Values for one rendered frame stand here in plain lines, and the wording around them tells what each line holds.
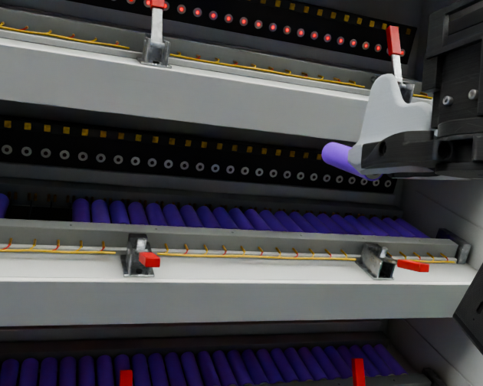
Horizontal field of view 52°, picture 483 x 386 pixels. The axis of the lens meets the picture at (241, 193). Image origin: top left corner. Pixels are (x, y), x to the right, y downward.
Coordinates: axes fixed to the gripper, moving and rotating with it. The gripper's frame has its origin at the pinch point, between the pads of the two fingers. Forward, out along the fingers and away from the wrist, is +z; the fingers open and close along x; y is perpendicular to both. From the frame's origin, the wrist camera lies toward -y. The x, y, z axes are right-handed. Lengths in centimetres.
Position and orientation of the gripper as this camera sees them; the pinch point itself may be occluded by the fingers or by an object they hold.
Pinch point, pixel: (375, 169)
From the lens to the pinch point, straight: 35.6
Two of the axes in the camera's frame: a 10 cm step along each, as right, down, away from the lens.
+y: 0.8, -10.0, 0.3
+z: -3.5, 0.0, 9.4
